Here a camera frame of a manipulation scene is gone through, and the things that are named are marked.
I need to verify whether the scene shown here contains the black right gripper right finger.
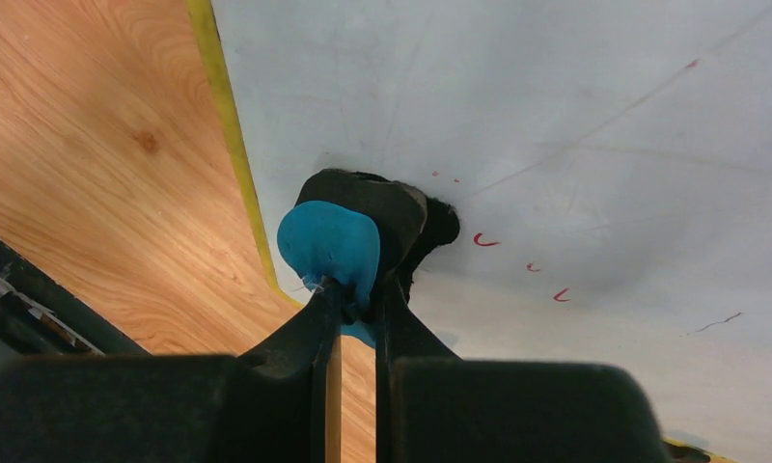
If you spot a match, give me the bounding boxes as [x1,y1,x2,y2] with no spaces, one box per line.
[373,277,468,462]

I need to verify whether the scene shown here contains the blue whiteboard eraser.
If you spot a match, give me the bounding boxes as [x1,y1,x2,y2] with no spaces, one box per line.
[276,168,460,346]

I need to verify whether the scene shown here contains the aluminium frame rails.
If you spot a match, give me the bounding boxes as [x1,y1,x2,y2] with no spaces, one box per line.
[0,277,102,370]

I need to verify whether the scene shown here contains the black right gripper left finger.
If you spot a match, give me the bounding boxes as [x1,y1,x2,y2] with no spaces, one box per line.
[237,277,345,462]

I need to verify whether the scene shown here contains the yellow-framed whiteboard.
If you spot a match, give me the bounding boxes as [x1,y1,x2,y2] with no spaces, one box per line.
[187,1,772,462]

